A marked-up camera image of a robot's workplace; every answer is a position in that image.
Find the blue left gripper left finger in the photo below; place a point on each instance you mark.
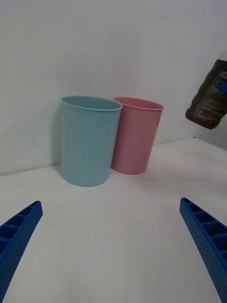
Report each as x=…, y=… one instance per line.
x=16, y=239

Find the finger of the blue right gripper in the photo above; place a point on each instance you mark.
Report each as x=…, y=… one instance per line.
x=223, y=86

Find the pale blue plastic bin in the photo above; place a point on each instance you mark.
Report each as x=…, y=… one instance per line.
x=86, y=146

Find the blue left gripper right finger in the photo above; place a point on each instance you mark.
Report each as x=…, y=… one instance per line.
x=210, y=243

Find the pink plastic bin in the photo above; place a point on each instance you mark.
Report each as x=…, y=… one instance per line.
x=136, y=139

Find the dark drink bottle black cap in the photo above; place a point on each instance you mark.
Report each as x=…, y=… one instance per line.
x=206, y=104

